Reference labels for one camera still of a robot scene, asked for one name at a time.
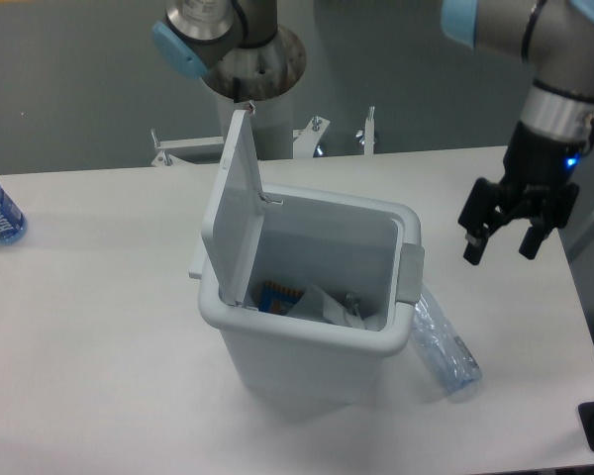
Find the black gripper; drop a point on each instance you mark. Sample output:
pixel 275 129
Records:
pixel 536 185

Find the crushed clear plastic bottle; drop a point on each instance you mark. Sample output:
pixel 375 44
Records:
pixel 443 350

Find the clear plastic bag with label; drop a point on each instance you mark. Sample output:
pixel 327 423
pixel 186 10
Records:
pixel 316 305

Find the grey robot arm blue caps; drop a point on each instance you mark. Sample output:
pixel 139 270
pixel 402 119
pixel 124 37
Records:
pixel 555 37

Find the white plastic trash can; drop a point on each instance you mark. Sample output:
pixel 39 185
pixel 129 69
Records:
pixel 340 243

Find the white trash can lid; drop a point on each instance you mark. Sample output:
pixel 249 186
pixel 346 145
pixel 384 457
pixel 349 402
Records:
pixel 234 216

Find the silver foil wrapper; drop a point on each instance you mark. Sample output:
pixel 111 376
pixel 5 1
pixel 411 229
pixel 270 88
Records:
pixel 352 304

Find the blue snack wrapper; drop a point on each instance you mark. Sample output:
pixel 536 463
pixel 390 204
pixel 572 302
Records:
pixel 277 299

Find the white right table bracket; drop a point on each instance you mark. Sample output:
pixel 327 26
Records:
pixel 367 137

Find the white table bracket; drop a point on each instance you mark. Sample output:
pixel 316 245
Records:
pixel 186 151
pixel 307 143
pixel 367 137

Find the white middle table bracket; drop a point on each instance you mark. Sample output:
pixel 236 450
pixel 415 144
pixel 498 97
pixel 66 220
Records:
pixel 307 143

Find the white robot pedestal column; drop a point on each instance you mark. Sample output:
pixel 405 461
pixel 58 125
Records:
pixel 261 81

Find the white left table bracket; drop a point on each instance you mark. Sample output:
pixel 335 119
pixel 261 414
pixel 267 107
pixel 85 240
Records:
pixel 186 151

